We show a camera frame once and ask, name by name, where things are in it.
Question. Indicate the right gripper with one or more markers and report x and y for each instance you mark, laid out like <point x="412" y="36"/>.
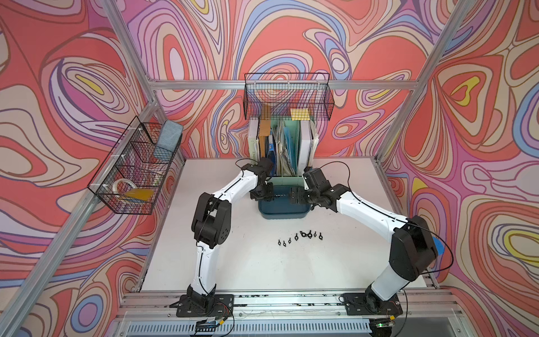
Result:
<point x="300" y="200"/>

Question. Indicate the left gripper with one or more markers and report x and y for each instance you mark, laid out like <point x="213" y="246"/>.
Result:
<point x="269" y="194"/>

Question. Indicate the teal plastic storage tray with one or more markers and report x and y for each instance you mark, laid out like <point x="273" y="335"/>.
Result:
<point x="281" y="206"/>

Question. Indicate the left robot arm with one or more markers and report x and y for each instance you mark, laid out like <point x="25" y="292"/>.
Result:
<point x="212" y="224"/>

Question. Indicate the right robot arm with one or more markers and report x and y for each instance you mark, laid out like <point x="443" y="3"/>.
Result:
<point x="412" y="247"/>

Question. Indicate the blue folder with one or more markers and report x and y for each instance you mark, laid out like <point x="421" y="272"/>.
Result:
<point x="271" y="154"/>

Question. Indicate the mint green file organizer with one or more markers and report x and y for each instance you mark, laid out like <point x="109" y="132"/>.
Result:
<point x="285" y="135"/>

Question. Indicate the brown folder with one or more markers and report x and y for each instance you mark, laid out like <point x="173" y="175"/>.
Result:
<point x="264" y="133"/>

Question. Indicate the white binder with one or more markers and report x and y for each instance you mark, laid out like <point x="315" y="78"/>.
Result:
<point x="304" y="146"/>

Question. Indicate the yellow sticky note pad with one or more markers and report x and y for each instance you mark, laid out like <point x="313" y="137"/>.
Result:
<point x="300" y="114"/>

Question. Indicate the grey blue sponge block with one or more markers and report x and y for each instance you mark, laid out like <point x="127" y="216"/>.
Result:
<point x="170" y="135"/>

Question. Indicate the yellow pad in basket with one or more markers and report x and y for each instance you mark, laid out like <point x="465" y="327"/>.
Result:
<point x="137" y="195"/>

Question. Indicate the blue lid clear jar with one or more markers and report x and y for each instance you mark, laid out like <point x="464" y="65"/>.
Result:
<point x="440" y="246"/>

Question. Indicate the white tape roll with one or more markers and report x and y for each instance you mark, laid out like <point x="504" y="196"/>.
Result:
<point x="122" y="185"/>

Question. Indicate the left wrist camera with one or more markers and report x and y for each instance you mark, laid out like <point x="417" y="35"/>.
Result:
<point x="264" y="167"/>

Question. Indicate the black wire basket back wall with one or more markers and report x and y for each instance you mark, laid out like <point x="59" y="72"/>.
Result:
<point x="271" y="95"/>

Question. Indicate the black wire basket wall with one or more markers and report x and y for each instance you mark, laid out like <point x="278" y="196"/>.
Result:
<point x="271" y="95"/>
<point x="136" y="157"/>

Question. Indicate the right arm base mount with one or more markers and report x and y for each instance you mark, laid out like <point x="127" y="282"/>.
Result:
<point x="361" y="304"/>

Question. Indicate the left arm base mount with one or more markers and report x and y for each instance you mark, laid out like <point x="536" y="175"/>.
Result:
<point x="196" y="305"/>

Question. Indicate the black wire basket left wall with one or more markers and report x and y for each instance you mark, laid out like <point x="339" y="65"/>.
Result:
<point x="136" y="157"/>

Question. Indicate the aluminium front rail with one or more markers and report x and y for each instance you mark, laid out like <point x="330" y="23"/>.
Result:
<point x="414" y="312"/>

